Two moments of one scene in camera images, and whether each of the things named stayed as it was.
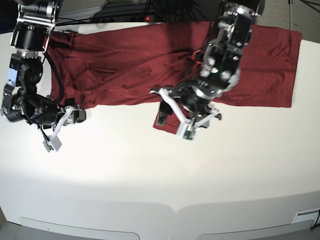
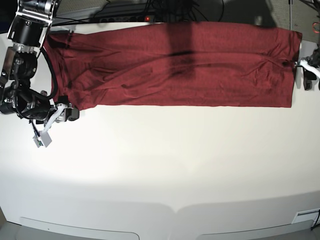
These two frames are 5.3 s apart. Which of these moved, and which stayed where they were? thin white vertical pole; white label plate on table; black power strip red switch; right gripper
Moved: right gripper
Stayed: thin white vertical pole; white label plate on table; black power strip red switch
